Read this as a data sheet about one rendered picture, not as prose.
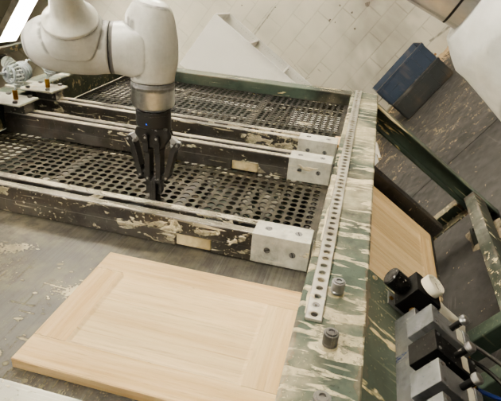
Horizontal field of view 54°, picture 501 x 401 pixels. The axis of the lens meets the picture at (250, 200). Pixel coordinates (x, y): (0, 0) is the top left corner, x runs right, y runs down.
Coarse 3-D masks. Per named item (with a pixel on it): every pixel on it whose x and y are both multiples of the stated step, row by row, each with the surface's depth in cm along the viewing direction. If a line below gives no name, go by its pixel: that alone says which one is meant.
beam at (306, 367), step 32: (352, 96) 217; (352, 160) 149; (352, 192) 129; (320, 224) 112; (352, 224) 113; (352, 256) 101; (352, 288) 92; (352, 320) 84; (288, 352) 76; (320, 352) 76; (352, 352) 77; (288, 384) 70; (320, 384) 71; (352, 384) 71
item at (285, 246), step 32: (0, 192) 115; (32, 192) 112; (64, 192) 112; (96, 192) 114; (96, 224) 112; (128, 224) 109; (160, 224) 107; (192, 224) 105; (224, 224) 105; (256, 224) 106; (256, 256) 105; (288, 256) 103
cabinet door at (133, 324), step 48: (96, 288) 91; (144, 288) 92; (192, 288) 93; (240, 288) 94; (48, 336) 79; (96, 336) 80; (144, 336) 81; (192, 336) 82; (240, 336) 83; (288, 336) 83; (96, 384) 72; (144, 384) 72; (192, 384) 73; (240, 384) 73
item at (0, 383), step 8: (0, 384) 68; (8, 384) 68; (16, 384) 68; (24, 384) 68; (0, 392) 66; (8, 392) 67; (16, 392) 67; (24, 392) 67; (32, 392) 67; (40, 392) 67; (48, 392) 67; (0, 400) 65; (8, 400) 65; (16, 400) 66; (24, 400) 66; (32, 400) 66; (40, 400) 66; (48, 400) 66; (56, 400) 66; (64, 400) 66; (72, 400) 66; (80, 400) 66
